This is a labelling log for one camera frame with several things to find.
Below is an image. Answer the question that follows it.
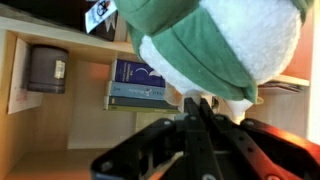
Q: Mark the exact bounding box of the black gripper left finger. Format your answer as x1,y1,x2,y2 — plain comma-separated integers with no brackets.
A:
90,97,222,180

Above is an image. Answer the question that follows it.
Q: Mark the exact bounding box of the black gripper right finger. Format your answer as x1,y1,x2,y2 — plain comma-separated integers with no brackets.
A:
199,99,320,180

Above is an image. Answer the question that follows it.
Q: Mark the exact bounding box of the white green plush toy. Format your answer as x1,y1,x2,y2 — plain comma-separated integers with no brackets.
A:
84,0,315,116

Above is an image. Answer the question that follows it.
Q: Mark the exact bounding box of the wooden shelf unit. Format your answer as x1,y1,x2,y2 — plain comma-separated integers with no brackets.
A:
0,0,320,180

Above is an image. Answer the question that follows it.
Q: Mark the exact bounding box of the olive green book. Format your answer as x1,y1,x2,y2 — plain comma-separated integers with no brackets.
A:
103,104,181,115

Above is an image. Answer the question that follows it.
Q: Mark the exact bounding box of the dark gray book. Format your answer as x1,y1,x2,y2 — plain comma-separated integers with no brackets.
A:
104,95,178,110

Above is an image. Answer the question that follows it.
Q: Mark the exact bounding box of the light blue book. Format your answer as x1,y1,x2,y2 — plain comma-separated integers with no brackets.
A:
106,80,167,101

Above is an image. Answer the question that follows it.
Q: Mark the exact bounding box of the stack of magazines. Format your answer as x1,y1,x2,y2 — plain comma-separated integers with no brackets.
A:
258,81,305,95

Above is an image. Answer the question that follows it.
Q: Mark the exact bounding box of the gray jar candle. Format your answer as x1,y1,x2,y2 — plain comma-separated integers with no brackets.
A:
26,44,70,95

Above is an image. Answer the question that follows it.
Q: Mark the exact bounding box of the white paper card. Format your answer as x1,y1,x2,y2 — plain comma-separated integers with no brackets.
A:
7,37,45,115

